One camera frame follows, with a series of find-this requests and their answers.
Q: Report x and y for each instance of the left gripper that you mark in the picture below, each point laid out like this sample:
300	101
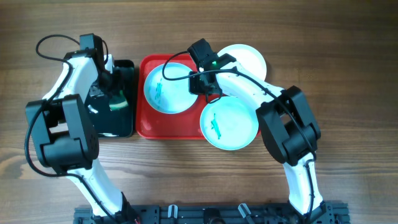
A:
119	85

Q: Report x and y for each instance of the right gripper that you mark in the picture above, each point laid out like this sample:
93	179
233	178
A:
192	78

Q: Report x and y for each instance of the green yellow sponge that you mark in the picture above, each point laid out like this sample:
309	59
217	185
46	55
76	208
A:
117	102

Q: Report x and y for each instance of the plate with green stain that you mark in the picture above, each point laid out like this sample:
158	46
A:
229	124
169	97

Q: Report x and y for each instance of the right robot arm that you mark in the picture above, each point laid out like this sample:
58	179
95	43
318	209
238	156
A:
288	127

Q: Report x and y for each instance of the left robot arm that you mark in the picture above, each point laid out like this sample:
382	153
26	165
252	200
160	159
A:
66	141

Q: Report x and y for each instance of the black tray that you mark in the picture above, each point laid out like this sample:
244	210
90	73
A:
114	121

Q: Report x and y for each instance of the clean white plate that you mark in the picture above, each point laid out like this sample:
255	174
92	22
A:
249	57

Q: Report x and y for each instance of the red tray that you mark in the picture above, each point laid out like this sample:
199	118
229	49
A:
152	124

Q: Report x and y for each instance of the black mounting rail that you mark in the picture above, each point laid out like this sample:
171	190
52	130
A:
328	212

